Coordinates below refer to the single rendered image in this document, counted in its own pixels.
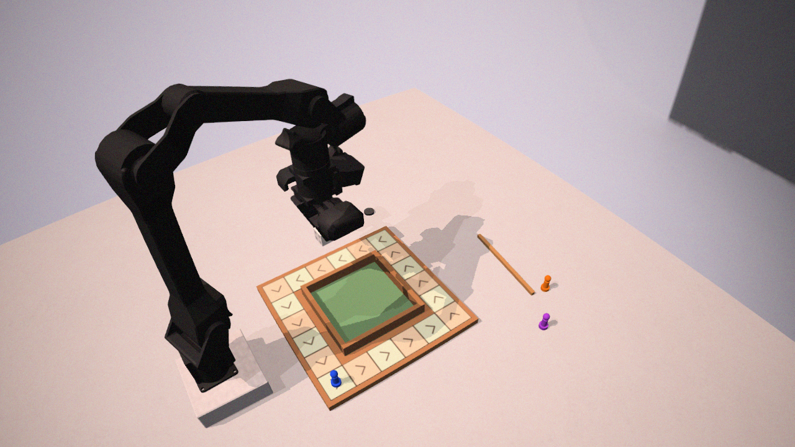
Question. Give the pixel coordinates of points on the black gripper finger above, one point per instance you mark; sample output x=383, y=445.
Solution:
x=313, y=220
x=306, y=211

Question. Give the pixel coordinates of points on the orange pawn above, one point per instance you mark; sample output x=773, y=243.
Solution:
x=545, y=286

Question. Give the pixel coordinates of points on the square wooden game board with arrow squares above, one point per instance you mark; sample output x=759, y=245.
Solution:
x=358, y=297

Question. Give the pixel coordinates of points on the orange wooden stick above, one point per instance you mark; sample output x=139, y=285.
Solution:
x=506, y=264

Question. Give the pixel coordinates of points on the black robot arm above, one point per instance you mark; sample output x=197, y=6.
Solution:
x=141, y=174

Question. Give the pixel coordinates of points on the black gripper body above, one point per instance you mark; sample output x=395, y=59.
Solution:
x=337, y=218

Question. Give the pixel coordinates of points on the white die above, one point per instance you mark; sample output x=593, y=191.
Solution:
x=320, y=239

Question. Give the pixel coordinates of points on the blue pawn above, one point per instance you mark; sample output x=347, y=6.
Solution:
x=335, y=381

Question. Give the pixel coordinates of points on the purple pawn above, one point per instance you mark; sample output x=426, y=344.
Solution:
x=543, y=325

